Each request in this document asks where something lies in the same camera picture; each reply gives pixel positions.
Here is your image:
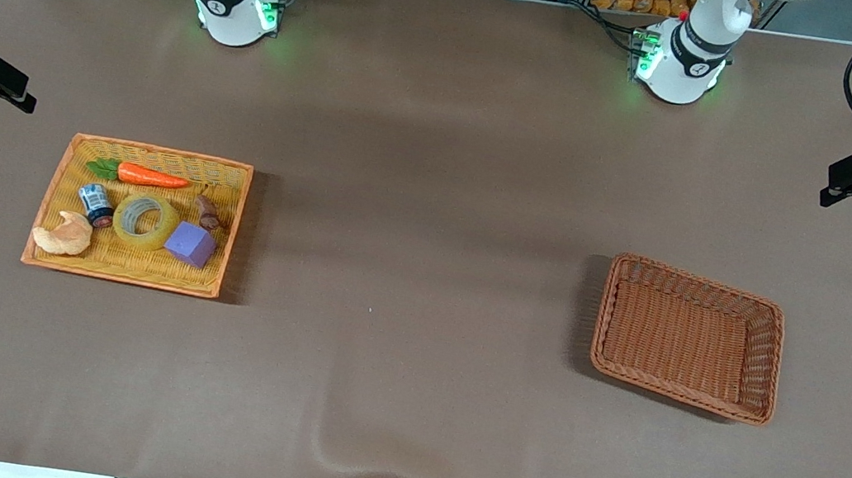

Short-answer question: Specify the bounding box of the small brown toy food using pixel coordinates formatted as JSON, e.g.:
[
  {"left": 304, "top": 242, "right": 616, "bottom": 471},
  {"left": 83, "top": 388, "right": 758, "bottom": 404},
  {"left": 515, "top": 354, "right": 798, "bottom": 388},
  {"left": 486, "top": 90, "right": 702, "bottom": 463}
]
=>
[{"left": 191, "top": 193, "right": 225, "bottom": 233}]

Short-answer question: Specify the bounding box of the purple foam cube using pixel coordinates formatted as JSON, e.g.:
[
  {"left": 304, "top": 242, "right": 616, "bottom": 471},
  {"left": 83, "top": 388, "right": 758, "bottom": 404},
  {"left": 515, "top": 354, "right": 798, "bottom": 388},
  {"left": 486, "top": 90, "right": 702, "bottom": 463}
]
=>
[{"left": 162, "top": 218, "right": 221, "bottom": 272}]

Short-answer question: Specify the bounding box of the yellow wicker tray orange rim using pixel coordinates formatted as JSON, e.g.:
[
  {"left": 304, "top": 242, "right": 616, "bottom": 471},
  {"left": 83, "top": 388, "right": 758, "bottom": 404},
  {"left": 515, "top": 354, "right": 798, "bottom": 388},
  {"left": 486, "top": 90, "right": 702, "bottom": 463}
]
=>
[{"left": 19, "top": 127, "right": 257, "bottom": 303}]

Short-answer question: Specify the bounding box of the brown wicker basket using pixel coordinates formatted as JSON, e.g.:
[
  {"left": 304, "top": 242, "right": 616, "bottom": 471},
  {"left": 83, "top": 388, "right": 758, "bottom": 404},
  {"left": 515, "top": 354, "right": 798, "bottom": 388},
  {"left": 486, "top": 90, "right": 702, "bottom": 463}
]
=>
[{"left": 583, "top": 249, "right": 794, "bottom": 428}]

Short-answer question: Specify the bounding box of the yellow packing tape roll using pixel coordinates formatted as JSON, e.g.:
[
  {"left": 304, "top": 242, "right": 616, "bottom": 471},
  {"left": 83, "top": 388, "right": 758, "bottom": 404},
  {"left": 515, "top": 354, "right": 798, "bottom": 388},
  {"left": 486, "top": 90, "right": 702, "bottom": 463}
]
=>
[{"left": 109, "top": 187, "right": 184, "bottom": 255}]

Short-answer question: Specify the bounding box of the black base cable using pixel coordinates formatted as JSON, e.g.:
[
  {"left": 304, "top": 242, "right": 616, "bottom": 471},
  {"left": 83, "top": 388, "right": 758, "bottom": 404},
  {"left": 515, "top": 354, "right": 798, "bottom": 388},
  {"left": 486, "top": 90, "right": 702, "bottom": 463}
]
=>
[{"left": 570, "top": 0, "right": 644, "bottom": 54}]

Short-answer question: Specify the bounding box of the toy croissant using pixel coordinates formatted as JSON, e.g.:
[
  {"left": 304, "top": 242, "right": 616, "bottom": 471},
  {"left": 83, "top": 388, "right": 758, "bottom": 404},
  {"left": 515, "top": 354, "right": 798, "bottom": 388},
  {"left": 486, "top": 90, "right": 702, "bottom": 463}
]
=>
[{"left": 29, "top": 206, "right": 97, "bottom": 260}]

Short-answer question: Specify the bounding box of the orange toy carrot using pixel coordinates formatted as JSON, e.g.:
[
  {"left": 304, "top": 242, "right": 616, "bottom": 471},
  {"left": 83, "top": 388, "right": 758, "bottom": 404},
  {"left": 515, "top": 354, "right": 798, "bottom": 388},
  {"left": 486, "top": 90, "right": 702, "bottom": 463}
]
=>
[{"left": 84, "top": 155, "right": 193, "bottom": 194}]

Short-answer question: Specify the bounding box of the small blue white can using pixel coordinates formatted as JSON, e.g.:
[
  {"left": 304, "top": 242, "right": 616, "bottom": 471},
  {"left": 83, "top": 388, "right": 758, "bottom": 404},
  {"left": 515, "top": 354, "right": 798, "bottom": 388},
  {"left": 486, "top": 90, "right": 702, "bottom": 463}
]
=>
[{"left": 73, "top": 181, "right": 120, "bottom": 232}]

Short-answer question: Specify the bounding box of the brown table cover sheet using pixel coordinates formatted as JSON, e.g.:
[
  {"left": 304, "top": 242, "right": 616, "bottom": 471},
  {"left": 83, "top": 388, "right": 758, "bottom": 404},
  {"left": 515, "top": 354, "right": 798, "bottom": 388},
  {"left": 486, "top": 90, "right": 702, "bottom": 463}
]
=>
[{"left": 0, "top": 0, "right": 852, "bottom": 478}]

